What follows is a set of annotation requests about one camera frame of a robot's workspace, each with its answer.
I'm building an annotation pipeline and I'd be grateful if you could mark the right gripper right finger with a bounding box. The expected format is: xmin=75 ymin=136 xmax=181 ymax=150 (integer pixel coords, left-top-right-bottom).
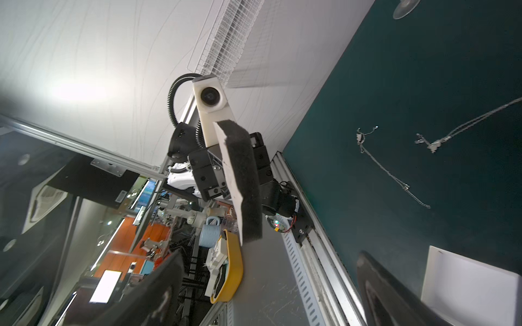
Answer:
xmin=356 ymin=251 xmax=449 ymax=325

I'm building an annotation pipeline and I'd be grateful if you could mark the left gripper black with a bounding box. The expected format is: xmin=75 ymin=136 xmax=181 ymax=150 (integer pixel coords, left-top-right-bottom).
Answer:
xmin=187 ymin=131 xmax=275 ymax=202

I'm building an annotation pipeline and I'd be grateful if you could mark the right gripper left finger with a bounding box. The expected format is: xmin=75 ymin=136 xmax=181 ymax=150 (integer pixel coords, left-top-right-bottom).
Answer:
xmin=90 ymin=249 xmax=185 ymax=326

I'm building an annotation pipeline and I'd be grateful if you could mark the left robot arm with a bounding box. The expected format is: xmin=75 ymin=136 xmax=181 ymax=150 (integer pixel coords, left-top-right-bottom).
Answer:
xmin=168 ymin=123 xmax=299 ymax=219

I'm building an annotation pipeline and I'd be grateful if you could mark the clear wine glass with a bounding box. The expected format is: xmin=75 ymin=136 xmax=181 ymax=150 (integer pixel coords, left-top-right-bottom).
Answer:
xmin=392 ymin=0 xmax=420 ymax=20

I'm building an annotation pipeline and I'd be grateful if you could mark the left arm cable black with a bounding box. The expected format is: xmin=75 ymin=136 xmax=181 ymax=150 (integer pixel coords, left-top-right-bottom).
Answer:
xmin=166 ymin=72 xmax=207 ymax=149

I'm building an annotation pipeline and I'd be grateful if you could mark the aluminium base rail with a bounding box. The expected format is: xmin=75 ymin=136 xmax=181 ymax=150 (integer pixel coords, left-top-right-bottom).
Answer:
xmin=271 ymin=152 xmax=366 ymax=325

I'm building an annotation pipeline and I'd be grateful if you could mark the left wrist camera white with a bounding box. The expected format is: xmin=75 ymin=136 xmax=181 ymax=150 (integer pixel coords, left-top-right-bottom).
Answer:
xmin=192 ymin=75 xmax=236 ymax=148

